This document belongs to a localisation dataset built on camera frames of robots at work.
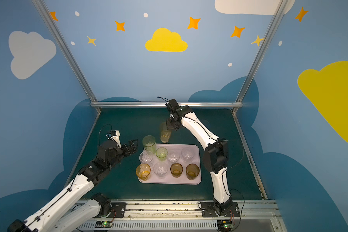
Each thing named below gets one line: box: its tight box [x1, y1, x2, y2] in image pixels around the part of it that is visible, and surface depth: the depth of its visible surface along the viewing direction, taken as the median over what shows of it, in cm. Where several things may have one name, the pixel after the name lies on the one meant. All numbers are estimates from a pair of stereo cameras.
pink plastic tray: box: [138, 143, 202, 186], surface depth 88 cm
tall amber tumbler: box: [160, 121, 172, 144], surface depth 93 cm
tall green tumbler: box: [142, 134, 157, 155], surface depth 88 cm
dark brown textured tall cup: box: [185, 163, 200, 181], surface depth 85 cm
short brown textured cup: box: [170, 162, 184, 178], surface depth 86 cm
